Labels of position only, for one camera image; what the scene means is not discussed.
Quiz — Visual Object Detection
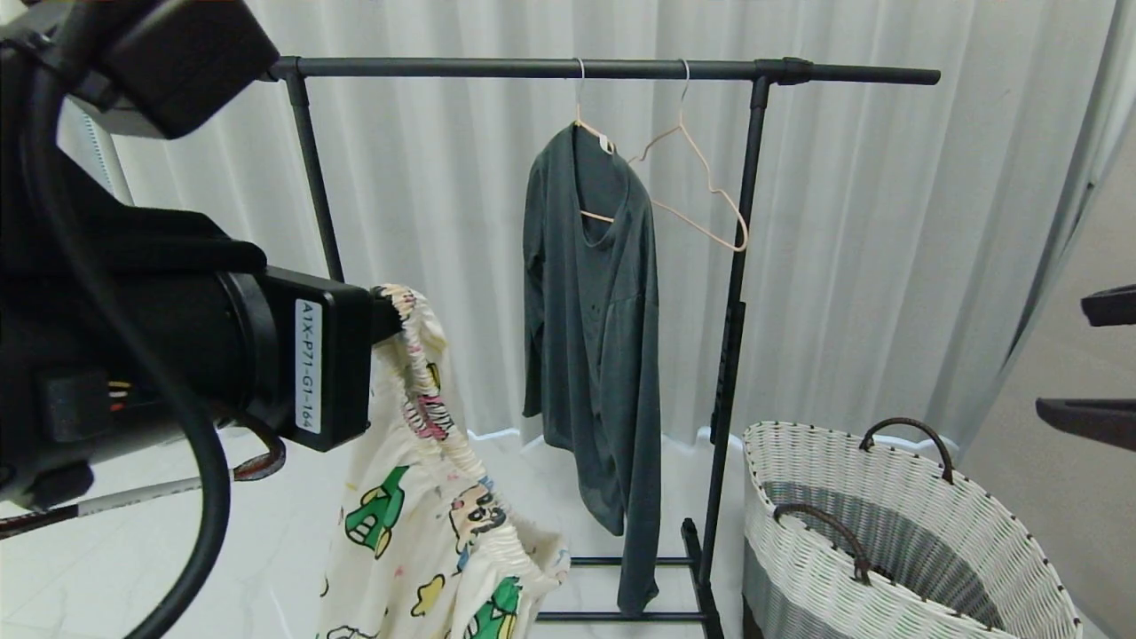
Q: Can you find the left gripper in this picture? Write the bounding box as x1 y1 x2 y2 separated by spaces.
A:
0 209 403 509

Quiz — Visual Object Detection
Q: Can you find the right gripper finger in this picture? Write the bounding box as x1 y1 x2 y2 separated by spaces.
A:
1035 397 1136 453
1079 283 1136 328

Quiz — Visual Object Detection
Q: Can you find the cream printed garment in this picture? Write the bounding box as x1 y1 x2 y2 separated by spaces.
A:
315 283 572 639

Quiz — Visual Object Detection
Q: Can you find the dark grey sleeveless shirt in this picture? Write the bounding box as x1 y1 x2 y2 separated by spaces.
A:
522 122 664 616

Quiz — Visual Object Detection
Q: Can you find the pink clothes hanger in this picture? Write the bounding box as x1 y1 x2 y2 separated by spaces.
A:
628 59 752 255
572 58 653 225

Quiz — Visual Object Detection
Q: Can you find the black clothes rack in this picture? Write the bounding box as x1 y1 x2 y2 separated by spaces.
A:
264 55 943 639

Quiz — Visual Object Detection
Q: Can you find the white laundry basket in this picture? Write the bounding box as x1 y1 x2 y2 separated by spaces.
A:
742 416 1084 639

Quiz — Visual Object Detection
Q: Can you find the white curtain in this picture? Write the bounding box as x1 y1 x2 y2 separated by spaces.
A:
53 0 1136 454

